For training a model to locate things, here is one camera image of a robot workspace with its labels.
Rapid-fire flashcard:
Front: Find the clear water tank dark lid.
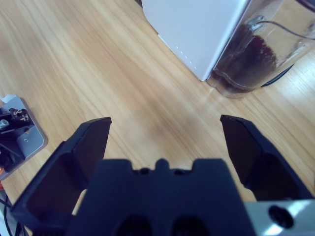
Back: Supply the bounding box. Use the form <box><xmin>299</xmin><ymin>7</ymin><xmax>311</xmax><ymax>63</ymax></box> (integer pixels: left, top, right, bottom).
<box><xmin>206</xmin><ymin>0</ymin><xmax>315</xmax><ymax>99</ymax></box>

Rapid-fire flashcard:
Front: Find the white capsule coffee machine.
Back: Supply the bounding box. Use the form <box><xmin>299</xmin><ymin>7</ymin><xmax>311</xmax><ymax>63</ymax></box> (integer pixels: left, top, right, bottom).
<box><xmin>134</xmin><ymin>0</ymin><xmax>248</xmax><ymax>82</ymax></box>

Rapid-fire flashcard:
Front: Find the black cable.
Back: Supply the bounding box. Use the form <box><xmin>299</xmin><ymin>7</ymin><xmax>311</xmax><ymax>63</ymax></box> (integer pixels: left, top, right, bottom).
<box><xmin>0</xmin><ymin>191</ymin><xmax>25</xmax><ymax>236</ymax></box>

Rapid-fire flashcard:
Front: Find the white mount plate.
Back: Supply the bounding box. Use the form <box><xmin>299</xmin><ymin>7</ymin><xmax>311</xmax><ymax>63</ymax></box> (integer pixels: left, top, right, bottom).
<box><xmin>0</xmin><ymin>94</ymin><xmax>49</xmax><ymax>181</ymax></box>

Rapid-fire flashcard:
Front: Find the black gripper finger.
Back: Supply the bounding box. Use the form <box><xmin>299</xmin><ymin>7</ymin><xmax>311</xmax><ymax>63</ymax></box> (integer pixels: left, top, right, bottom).
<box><xmin>9</xmin><ymin>117</ymin><xmax>112</xmax><ymax>236</ymax></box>
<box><xmin>220</xmin><ymin>114</ymin><xmax>315</xmax><ymax>203</ymax></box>

